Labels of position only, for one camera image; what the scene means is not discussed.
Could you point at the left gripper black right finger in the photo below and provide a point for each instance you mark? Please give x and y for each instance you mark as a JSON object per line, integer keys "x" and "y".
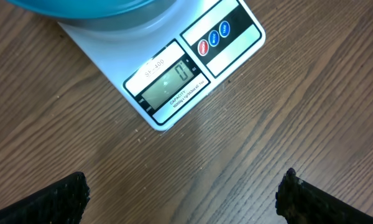
{"x": 302, "y": 203}

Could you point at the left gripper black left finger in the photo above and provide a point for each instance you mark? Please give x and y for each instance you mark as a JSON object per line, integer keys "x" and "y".
{"x": 61, "y": 202}

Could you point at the white digital kitchen scale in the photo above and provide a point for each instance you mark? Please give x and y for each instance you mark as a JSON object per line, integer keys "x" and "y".
{"x": 166, "y": 66}

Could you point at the blue metal bowl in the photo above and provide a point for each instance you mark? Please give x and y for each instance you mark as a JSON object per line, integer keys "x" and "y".
{"x": 98, "y": 14}

